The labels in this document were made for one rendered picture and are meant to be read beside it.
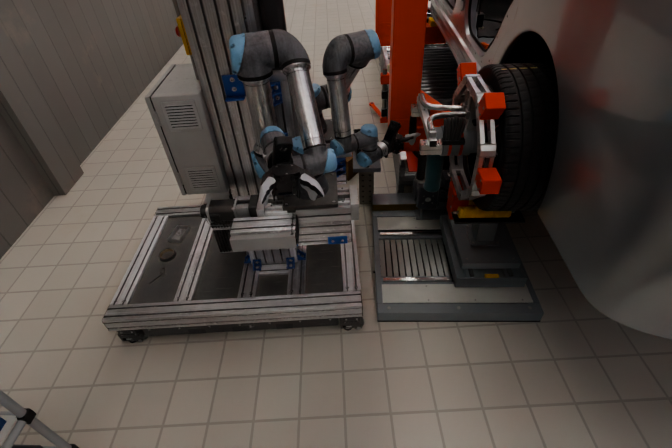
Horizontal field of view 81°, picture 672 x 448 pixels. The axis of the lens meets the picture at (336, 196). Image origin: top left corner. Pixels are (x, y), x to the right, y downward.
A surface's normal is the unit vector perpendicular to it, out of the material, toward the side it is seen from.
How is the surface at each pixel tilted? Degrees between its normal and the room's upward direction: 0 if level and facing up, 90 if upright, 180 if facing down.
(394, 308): 0
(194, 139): 90
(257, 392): 0
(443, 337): 0
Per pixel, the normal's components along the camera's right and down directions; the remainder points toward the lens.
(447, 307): -0.06, -0.78
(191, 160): 0.03, 0.62
